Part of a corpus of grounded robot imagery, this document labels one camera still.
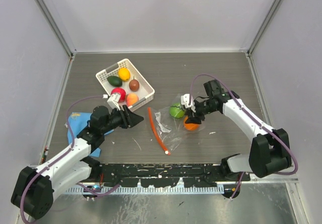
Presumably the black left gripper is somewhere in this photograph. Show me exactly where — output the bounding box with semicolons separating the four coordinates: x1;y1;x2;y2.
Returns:
101;105;143;134

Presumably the fake orange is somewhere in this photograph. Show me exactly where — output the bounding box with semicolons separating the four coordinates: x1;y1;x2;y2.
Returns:
183;116;200;131

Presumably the fake green watermelon piece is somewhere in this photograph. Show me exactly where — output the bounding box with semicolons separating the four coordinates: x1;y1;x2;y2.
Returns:
169;103;185;119

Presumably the fake peach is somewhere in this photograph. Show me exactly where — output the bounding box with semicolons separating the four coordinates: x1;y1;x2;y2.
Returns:
125;93;139;107

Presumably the clear zip top bag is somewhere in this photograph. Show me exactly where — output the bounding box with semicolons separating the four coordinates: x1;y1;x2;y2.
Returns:
147;95;205;156

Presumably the fake red apple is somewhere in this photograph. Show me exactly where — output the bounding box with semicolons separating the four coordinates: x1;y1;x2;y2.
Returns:
111;87;126;103

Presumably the fake brown passion fruit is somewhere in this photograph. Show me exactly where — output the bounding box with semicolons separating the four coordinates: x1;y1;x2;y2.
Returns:
129;78;140;92

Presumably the fake dark green vegetable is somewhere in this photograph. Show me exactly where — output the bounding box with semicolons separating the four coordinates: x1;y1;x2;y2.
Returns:
107;76;123;87

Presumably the fake yellow lemon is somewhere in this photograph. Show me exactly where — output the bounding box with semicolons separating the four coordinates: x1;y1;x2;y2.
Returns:
118;67;131;82

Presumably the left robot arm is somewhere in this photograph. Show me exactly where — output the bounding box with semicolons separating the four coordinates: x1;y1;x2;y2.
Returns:
11;105;144;223

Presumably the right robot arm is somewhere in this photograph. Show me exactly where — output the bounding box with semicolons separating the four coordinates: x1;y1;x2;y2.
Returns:
180;80;294;181

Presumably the blue patterned cloth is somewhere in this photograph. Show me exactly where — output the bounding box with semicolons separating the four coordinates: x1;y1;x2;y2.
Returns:
67;112;114;158

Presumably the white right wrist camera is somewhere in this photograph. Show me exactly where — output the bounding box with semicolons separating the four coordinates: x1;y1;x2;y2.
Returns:
180;94;195;112

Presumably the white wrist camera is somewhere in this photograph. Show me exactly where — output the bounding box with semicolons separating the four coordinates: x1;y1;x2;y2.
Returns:
103;93;121;110
180;94;195;112

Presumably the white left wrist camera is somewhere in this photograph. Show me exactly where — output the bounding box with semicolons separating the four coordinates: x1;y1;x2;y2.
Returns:
103;93;121;110

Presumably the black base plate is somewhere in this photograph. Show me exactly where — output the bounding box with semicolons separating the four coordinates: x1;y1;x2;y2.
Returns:
80;164;240;188

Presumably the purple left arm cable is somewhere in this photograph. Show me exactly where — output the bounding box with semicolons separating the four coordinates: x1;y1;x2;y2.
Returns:
19;95;120;223

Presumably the blue slotted cable duct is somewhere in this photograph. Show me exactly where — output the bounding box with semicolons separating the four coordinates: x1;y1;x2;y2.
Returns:
64;184;224;195

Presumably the aluminium frame rail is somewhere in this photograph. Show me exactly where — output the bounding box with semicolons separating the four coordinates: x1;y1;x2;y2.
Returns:
249;173;298;183

